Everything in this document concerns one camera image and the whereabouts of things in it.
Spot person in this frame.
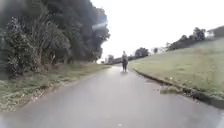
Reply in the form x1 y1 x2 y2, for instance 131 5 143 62
120 50 129 74

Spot grey asphalt path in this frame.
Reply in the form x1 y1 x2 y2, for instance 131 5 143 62
0 63 224 128

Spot wood of dark trees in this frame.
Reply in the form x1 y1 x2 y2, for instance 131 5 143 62
0 0 111 79

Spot distant row of trees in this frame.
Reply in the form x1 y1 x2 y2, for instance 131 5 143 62
103 25 224 65

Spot grass slope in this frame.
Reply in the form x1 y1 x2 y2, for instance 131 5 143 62
128 37 224 98

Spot grass verge with leaves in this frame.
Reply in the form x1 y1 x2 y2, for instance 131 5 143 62
0 61 112 113

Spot dark stone kerb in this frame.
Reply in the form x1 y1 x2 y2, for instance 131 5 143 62
131 68 224 110

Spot pale building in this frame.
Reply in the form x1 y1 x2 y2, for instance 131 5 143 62
205 29 216 39

